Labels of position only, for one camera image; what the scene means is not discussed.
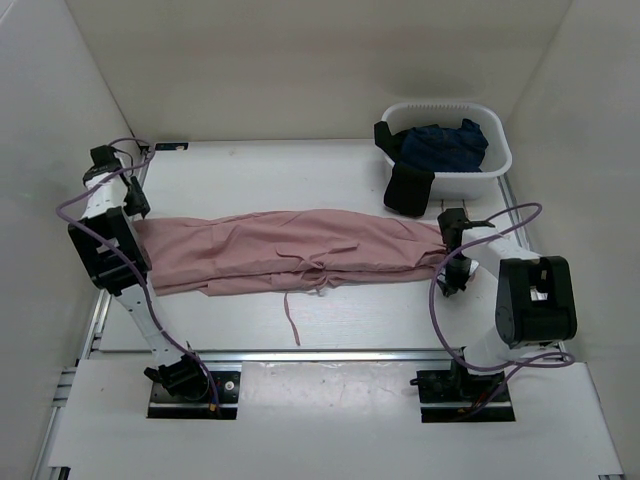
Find pink drawstring trousers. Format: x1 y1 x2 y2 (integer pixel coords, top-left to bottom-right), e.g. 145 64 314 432
134 207 454 347

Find aluminium table frame rail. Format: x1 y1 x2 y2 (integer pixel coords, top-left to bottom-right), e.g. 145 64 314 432
29 142 626 480

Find white plastic basket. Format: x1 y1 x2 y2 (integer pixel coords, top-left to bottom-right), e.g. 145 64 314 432
374 100 512 201

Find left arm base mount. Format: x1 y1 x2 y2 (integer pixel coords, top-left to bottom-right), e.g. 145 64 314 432
146 365 241 421

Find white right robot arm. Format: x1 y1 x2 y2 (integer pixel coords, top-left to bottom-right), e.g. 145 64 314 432
428 208 578 400

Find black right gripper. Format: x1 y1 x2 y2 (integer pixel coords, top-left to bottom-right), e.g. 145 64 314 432
435 252 479 296

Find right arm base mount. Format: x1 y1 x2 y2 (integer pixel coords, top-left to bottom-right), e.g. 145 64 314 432
409 361 516 424

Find black garment in basket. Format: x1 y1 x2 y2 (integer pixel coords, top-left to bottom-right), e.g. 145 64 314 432
373 121 435 218

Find blue denim jeans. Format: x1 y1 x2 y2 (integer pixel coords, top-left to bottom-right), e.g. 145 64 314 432
401 118 489 173

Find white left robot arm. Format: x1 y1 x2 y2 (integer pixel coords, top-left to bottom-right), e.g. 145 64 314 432
56 143 212 402

